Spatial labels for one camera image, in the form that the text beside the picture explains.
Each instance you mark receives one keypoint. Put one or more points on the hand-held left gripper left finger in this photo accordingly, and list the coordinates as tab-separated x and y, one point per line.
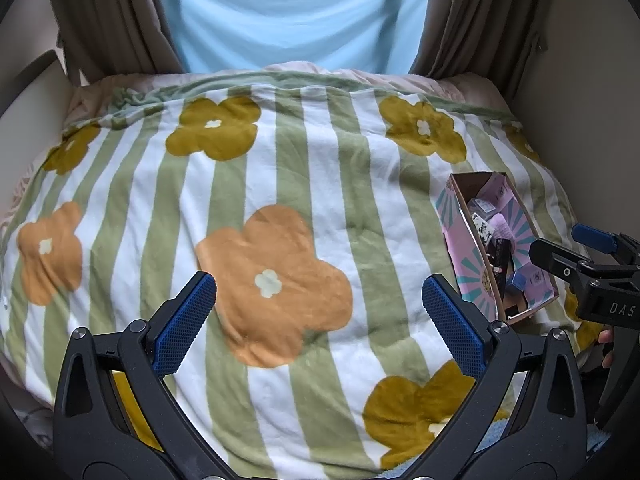
185	325

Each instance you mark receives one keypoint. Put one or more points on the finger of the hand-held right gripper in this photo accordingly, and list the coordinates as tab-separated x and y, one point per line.
555	255
595	237

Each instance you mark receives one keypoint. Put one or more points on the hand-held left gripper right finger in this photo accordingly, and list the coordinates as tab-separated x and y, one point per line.
452	330

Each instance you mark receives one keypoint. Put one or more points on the small blue box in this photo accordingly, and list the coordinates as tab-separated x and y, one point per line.
515	284

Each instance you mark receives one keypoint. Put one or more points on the long black case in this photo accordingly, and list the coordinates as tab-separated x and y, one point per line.
500	255

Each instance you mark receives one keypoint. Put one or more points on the white patterned packet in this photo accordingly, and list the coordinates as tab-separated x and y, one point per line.
484	230

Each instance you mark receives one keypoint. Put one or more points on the pink printed cardboard box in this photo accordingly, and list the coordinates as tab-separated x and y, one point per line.
465	255

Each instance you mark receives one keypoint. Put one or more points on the clear plastic case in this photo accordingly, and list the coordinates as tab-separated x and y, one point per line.
482	206

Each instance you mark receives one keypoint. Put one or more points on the person's right hand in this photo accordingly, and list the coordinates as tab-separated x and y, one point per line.
607	349

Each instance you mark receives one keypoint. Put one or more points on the light blue fluffy cloth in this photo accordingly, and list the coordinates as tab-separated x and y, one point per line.
597	442

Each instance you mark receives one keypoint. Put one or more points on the grey patterned cloth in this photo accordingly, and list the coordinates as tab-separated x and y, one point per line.
35	420

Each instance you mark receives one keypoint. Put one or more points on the striped floral blanket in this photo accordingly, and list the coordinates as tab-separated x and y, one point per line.
320	160

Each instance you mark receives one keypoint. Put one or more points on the brown curtain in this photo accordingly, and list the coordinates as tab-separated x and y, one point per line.
480	20
110	20

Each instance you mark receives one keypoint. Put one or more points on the white bedside board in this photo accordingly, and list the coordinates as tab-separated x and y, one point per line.
40	90

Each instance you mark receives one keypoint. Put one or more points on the light blue sheet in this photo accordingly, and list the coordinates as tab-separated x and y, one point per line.
290	10

